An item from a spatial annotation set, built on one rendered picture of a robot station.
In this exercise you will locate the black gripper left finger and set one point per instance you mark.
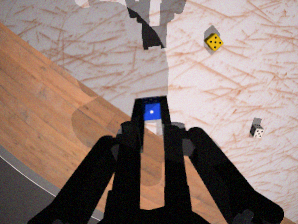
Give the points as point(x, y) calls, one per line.
point(77, 200)

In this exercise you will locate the yellow die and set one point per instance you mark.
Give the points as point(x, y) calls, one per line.
point(213, 41)

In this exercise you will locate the blue die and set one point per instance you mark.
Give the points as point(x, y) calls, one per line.
point(151, 108)

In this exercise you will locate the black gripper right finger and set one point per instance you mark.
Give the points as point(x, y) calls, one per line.
point(236, 199)

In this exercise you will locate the white die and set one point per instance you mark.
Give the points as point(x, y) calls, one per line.
point(256, 131)

